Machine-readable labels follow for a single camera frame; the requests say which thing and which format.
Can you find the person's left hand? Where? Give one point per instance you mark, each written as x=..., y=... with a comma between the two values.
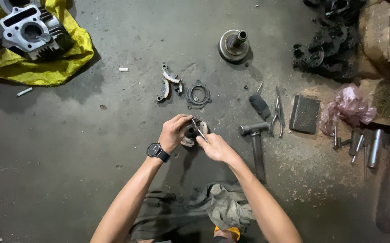
x=173, y=132

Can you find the person's right hand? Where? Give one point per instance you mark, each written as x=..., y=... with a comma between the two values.
x=217, y=147

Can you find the round clutch assembly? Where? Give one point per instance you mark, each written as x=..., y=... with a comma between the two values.
x=193, y=132

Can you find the thin metal circlip pliers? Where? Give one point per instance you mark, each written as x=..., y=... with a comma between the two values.
x=199, y=130

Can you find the black wristwatch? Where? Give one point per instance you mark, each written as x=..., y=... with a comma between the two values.
x=157, y=151

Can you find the steel hammer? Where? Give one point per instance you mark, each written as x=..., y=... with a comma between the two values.
x=256, y=145

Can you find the curved clutch shoe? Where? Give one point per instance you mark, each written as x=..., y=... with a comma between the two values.
x=170, y=75
x=163, y=91

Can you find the black round gasket plate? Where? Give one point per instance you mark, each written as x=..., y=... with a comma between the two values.
x=198, y=96

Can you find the small clutch shoe piece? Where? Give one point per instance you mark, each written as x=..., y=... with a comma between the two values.
x=179, y=88

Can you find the grey rag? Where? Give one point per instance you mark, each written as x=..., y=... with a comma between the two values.
x=195, y=209

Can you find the silver pliers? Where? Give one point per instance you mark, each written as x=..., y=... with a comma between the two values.
x=277, y=113

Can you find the white cigarette butt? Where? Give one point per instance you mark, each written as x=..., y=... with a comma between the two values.
x=124, y=69

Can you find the yellow sandal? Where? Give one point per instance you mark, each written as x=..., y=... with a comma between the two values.
x=228, y=233

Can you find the dark rectangular block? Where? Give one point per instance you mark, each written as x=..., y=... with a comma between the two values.
x=304, y=114

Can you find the metal clutch drum with shaft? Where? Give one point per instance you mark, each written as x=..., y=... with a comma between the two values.
x=234, y=45

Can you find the small steel T-bar tool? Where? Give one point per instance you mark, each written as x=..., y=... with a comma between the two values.
x=336, y=138

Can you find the dark metal socket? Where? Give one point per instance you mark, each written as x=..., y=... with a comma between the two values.
x=354, y=143

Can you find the pink plastic bag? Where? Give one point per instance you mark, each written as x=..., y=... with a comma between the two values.
x=348, y=107

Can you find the steel punch rod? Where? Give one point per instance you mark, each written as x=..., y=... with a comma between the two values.
x=357, y=148

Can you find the yellow plastic sack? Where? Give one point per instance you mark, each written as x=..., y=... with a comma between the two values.
x=46, y=64

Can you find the thin steel rod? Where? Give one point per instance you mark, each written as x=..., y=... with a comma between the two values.
x=365, y=162

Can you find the grey cigarette stub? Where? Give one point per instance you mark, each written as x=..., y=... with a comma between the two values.
x=24, y=91

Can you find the heap of black engine parts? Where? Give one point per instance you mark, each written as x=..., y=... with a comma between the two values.
x=330, y=40

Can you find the long steel tube socket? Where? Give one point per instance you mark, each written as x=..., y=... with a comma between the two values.
x=374, y=148

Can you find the silver engine cylinder head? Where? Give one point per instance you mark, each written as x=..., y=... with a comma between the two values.
x=33, y=32

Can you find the brown cardboard box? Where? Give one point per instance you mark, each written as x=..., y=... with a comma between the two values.
x=384, y=33

